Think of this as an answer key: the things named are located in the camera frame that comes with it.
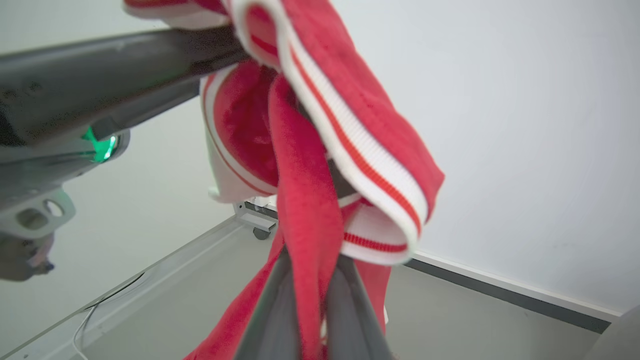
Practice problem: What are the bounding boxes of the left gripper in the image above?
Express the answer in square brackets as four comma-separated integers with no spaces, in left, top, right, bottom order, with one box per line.
[0,27,249,211]

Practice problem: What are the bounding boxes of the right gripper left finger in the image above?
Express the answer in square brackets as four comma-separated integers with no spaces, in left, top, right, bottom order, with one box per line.
[234,247,301,360]

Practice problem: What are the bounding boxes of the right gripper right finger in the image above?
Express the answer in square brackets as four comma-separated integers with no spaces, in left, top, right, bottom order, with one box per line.
[325,255,393,360]

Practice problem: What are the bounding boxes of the red garment with white stripes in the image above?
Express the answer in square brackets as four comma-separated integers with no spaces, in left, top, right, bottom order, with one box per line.
[123,0,446,360]

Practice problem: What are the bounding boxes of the white and black baseboard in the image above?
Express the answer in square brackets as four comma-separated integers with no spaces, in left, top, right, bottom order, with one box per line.
[404,249,622,334]

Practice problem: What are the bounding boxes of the grey metal partition frame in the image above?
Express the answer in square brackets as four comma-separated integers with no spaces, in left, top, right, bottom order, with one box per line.
[0,197,279,360]

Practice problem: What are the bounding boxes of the thin white cable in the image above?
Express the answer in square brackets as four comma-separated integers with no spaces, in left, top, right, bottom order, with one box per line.
[72,272,147,360]

